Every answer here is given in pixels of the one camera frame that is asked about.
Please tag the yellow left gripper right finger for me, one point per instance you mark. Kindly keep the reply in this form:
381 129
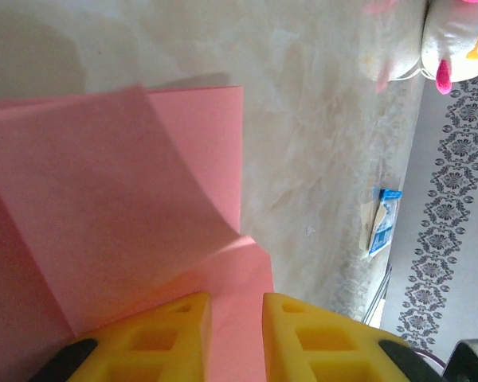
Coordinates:
326 350

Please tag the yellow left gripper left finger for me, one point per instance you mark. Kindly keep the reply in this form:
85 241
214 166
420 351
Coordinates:
151 350

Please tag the pink cloth square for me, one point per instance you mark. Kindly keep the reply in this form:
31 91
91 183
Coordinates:
103 191

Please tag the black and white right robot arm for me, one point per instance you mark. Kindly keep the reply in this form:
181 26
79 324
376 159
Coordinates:
474 364

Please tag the blue and white packet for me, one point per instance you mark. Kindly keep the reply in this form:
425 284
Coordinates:
384 223

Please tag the white and pink plush toy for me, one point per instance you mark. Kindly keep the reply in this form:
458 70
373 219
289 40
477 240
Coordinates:
454 44

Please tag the aluminium side rail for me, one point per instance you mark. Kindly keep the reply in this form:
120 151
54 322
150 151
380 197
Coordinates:
382 290

